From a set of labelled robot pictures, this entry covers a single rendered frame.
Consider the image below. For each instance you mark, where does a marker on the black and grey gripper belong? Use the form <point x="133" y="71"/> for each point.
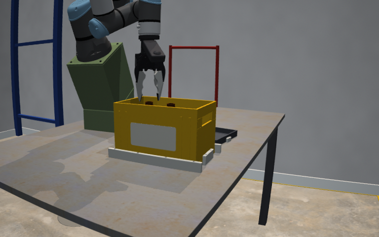
<point x="144" y="63"/>

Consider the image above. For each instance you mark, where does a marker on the yellow crate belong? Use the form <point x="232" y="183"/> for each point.
<point x="186" y="131"/>

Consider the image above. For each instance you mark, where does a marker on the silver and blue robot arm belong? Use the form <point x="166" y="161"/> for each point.
<point x="93" y="20"/>

